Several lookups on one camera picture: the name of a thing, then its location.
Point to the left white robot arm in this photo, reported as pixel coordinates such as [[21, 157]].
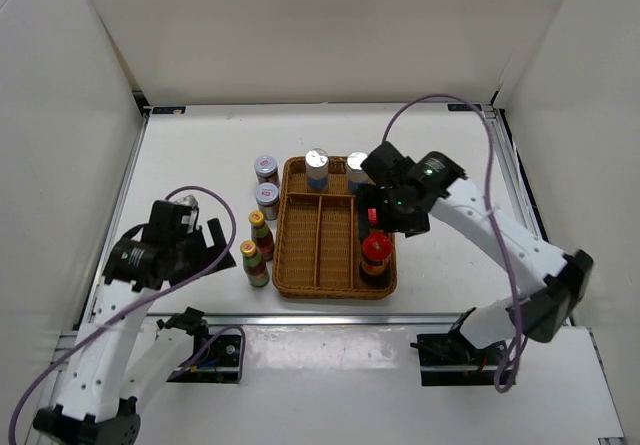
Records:
[[107, 392]]

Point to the sauce bottle yellow cap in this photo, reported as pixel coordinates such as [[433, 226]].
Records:
[[262, 235], [254, 264]]

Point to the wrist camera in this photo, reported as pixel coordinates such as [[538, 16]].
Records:
[[171, 221], [386, 166]]

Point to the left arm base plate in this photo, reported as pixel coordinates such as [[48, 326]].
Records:
[[222, 363]]

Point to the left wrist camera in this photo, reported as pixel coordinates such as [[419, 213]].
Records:
[[171, 221]]

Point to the woven wicker divided basket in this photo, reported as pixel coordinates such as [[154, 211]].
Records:
[[317, 248]]

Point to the red lid chili jar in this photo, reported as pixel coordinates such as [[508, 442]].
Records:
[[372, 215], [376, 251]]

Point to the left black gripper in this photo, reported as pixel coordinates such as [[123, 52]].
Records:
[[206, 253]]

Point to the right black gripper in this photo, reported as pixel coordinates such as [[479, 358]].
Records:
[[367, 196]]

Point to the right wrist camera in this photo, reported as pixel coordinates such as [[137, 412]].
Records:
[[386, 166]]

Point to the purple lid jar near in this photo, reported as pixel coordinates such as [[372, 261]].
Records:
[[267, 198]]

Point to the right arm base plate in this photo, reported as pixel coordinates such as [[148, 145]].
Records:
[[444, 361]]

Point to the aluminium table rail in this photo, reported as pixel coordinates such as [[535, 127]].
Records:
[[314, 319]]

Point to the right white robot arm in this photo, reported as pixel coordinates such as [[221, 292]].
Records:
[[549, 283]]

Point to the purple lid jar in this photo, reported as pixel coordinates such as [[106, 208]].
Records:
[[267, 198], [266, 170]]

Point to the silver lid spice jar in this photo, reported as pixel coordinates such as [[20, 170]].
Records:
[[317, 169], [356, 176]]

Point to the purple lid jar far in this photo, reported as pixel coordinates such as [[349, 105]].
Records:
[[266, 170]]

